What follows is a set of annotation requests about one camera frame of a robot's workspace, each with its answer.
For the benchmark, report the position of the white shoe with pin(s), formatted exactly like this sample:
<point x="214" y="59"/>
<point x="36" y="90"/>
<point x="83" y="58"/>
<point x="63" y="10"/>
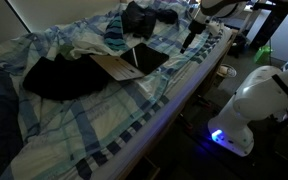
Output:
<point x="229" y="70"/>

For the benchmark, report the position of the black metal stand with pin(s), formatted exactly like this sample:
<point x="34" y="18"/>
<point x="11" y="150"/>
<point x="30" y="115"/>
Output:
<point x="270" y="23"/>

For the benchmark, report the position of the large black garment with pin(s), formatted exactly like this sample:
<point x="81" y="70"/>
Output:
<point x="64" y="80"/>

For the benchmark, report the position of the blue plaid bedsheet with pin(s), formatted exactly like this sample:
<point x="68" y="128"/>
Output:
<point x="94" y="120"/>

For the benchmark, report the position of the black tablet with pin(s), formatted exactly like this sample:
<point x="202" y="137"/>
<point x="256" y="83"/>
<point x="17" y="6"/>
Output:
<point x="150" y="58"/>

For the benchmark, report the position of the crumpled white cloth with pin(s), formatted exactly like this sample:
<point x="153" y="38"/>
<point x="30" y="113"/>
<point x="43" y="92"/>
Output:
<point x="87" y="45"/>

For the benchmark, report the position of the teal striped garment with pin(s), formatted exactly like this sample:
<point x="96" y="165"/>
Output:
<point x="114" y="33"/>

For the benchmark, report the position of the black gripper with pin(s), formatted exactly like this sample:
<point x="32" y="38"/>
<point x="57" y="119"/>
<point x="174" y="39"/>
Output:
<point x="197" y="27"/>

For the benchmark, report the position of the crumpled black jacket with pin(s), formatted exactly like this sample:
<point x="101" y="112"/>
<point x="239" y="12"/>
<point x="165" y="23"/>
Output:
<point x="137" y="20"/>

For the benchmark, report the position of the green bag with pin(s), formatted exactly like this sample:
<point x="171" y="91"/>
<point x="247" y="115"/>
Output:
<point x="262" y="55"/>

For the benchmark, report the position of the tan folio tablet cover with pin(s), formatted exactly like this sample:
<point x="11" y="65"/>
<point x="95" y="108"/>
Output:
<point x="117" y="66"/>

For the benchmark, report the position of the white stylus pen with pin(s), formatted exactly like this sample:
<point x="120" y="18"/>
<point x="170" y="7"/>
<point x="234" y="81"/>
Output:
<point x="135" y="56"/>

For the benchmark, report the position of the black bag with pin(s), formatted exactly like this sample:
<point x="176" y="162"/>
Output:
<point x="240" y="43"/>

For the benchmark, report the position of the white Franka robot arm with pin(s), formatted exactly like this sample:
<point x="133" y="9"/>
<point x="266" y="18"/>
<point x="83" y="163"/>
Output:
<point x="267" y="96"/>

